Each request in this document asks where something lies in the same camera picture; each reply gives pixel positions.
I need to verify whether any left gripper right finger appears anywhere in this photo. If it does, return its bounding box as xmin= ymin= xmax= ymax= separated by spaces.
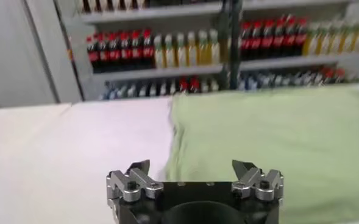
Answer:
xmin=231 ymin=159 xmax=285 ymax=203

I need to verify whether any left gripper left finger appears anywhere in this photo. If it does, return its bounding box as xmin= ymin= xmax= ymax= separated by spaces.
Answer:
xmin=105 ymin=159 xmax=165 ymax=203

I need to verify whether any light green shirt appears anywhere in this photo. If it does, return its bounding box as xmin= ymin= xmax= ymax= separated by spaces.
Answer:
xmin=165 ymin=86 xmax=359 ymax=224

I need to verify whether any drinks display cabinet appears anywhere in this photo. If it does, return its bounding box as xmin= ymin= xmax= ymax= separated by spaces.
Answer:
xmin=224 ymin=0 xmax=359 ymax=91
xmin=53 ymin=0 xmax=233 ymax=102

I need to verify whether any red-cap cola bottle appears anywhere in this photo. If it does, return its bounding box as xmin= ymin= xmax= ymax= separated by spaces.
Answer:
xmin=96 ymin=33 xmax=109 ymax=72
xmin=130 ymin=30 xmax=143 ymax=70
xmin=141 ymin=29 xmax=155 ymax=69
xmin=285 ymin=17 xmax=297 ymax=57
xmin=296 ymin=17 xmax=308 ymax=57
xmin=241 ymin=21 xmax=253 ymax=60
xmin=274 ymin=18 xmax=286 ymax=58
xmin=119 ymin=31 xmax=132 ymax=71
xmin=86 ymin=35 xmax=98 ymax=73
xmin=107 ymin=32 xmax=121 ymax=71
xmin=263 ymin=19 xmax=275 ymax=58
xmin=252 ymin=20 xmax=264 ymax=59

